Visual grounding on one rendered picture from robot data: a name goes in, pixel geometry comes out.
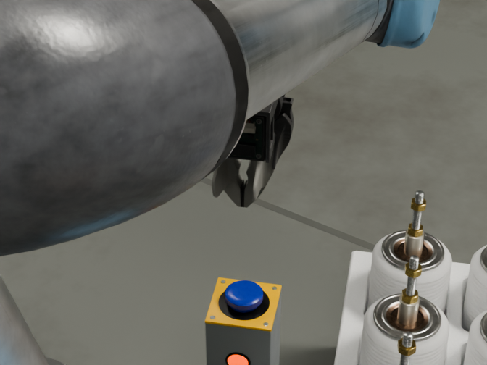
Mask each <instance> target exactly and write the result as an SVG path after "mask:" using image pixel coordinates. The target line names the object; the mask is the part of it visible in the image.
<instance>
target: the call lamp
mask: <svg viewBox="0 0 487 365"><path fill-rule="evenodd" d="M228 364H229V365H248V364H249V363H248V361H247V359H246V358H244V357H243V356H240V355H232V356H230V357H229V358H228Z"/></svg>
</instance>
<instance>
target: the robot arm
mask: <svg viewBox="0 0 487 365"><path fill-rule="evenodd" d="M439 2H440V0H0V256H6V255H10V254H15V253H23V252H28V251H35V250H38V249H41V248H45V247H49V246H53V245H56V244H60V243H64V242H67V241H71V240H74V239H77V238H81V237H83V236H86V235H89V234H91V233H94V232H98V231H100V230H104V229H107V228H109V227H113V226H115V225H119V224H122V223H123V222H126V221H128V220H130V219H133V218H135V217H137V216H140V215H142V214H144V213H146V212H148V211H151V210H152V209H155V208H157V207H159V206H161V205H163V204H165V203H167V202H168V201H170V200H172V199H173V198H175V197H177V196H179V195H180V194H181V193H184V192H185V191H187V190H188V189H190V188H192V187H193V186H194V185H195V184H197V183H198V182H199V181H201V180H202V179H204V178H205V177H206V176H207V175H209V174H211V173H212V172H214V174H213V178H212V194H213V196H214V197H215V198H217V197H218V196H219V195H220V194H221V192H222V191H223V190H224V191H225V192H226V193H227V195H228V196H229V198H230V199H231V200H232V201H233V202H234V203H235V204H236V205H237V206H239V207H246V208H247V207H248V206H250V205H251V204H252V203H253V202H254V201H256V200H257V199H258V197H259V196H260V195H261V193H262V191H263V190H264V189H265V187H266V185H267V183H268V181H269V179H270V178H271V176H272V174H273V172H274V170H275V167H276V164H277V162H278V160H279V158H280V156H281V155H282V153H283V152H284V151H285V149H286V147H287V145H288V144H289V141H290V139H291V134H292V131H293V127H294V116H293V112H292V103H293V101H294V99H293V98H288V97H285V94H286V93H287V92H289V91H291V90H292V89H294V88H295V87H296V86H298V85H299V84H301V83H303V82H304V81H305V80H307V79H308V78H310V77H311V76H313V75H314V74H316V73H317V72H319V71H320V70H322V69H323V68H324V67H326V66H328V65H329V64H330V63H332V62H334V61H335V60H337V59H338V58H339V57H341V56H343V55H344V54H345V53H347V52H348V51H350V50H352V49H353V48H354V47H355V46H357V45H359V44H360V43H362V42H364V41H368V42H373V43H377V45H378V46H380V47H387V46H398V47H402V48H408V49H413V48H416V47H418V46H420V45H421V44H422V43H423V42H424V41H425V40H426V38H427V37H428V35H429V33H430V31H431V29H432V27H433V23H434V21H435V18H436V14H437V11H438V5H439ZM240 159H245V160H251V161H250V162H249V166H248V169H247V171H246V174H247V176H248V180H246V182H245V181H244V180H243V178H242V176H241V173H240V166H241V160H240ZM244 183H245V184H244ZM0 365H65V364H63V363H61V362H59V361H57V360H54V359H52V358H47V357H45V356H44V354H43V352H42V350H41V349H40V347H39V345H38V343H37V342H36V339H35V338H34V336H33V334H32V332H31V331H30V328H29V326H28V325H27V323H26V321H25V319H24V318H23V316H22V314H21V312H20V310H19V309H18V307H17V304H16V303H15V302H14V299H13V297H12V296H11V294H10V292H9V290H8V288H7V287H6V285H5V283H4V281H3V279H2V278H1V275H0Z"/></svg>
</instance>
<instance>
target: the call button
mask: <svg viewBox="0 0 487 365"><path fill-rule="evenodd" d="M225 301H226V303H227V304H228V305H229V306H230V307H231V308H232V309H233V310H235V311H238V312H242V313H246V312H250V311H253V310H255V309H256V308H257V307H258V306H259V305H260V304H261V303H262V301H263V290H262V288H261V287H260V286H259V285H258V284H257V283H255V282H252V281H248V280H240V281H236V282H233V283H231V284H230V285H229V286H228V287H227V288H226V290H225Z"/></svg>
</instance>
